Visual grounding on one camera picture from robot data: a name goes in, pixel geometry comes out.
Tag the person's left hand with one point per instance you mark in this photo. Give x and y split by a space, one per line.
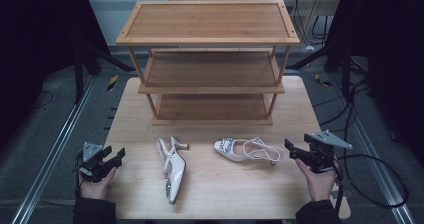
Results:
96 189

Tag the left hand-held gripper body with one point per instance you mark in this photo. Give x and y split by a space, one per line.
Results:
91 160

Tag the white slingback high heel shoe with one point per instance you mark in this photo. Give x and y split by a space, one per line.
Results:
176 170
233 150

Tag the three-tier wooden shoe rack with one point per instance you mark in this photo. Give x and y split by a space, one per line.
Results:
208 24

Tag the metal floor rail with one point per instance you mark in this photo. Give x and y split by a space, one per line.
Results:
373 157
50 160

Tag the person's right hand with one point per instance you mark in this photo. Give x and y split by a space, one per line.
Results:
320 184

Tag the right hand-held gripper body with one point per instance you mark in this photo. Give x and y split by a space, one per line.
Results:
321 157

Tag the black metal stand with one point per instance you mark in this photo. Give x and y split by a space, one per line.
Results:
346 70
79 74

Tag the yellow black tape strip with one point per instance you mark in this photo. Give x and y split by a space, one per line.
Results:
322 81
112 82

